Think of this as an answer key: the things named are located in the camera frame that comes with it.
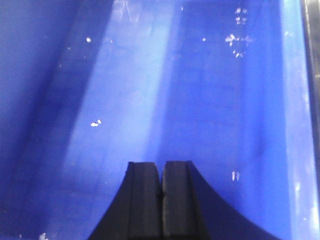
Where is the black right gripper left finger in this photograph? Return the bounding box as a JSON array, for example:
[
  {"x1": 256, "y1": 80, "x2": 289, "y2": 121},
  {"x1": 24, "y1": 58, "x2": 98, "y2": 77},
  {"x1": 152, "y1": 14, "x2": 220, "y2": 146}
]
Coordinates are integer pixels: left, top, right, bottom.
[{"x1": 89, "y1": 162, "x2": 162, "y2": 240}]

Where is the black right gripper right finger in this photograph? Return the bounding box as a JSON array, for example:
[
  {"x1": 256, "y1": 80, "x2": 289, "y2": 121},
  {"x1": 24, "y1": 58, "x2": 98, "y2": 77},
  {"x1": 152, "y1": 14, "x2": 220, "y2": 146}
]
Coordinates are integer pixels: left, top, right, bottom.
[{"x1": 162, "y1": 161, "x2": 276, "y2": 240}]

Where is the blue bin front right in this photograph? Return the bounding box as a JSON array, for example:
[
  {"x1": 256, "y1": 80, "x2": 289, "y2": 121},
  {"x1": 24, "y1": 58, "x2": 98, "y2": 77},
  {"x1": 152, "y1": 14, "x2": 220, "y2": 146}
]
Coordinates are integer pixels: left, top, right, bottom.
[{"x1": 0, "y1": 0, "x2": 320, "y2": 240}]

